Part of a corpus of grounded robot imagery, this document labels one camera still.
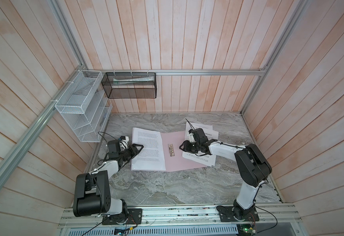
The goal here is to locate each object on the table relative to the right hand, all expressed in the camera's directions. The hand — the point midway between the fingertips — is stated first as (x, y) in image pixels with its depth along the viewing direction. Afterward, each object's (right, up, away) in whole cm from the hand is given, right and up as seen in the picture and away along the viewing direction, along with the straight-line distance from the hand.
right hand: (181, 147), depth 95 cm
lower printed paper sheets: (+24, +8, +12) cm, 28 cm away
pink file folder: (-5, -8, 0) cm, 9 cm away
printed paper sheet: (-19, -6, -5) cm, 21 cm away
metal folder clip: (-6, -3, +3) cm, 7 cm away
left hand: (-25, -1, -5) cm, 25 cm away
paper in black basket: (-40, +42, -5) cm, 58 cm away
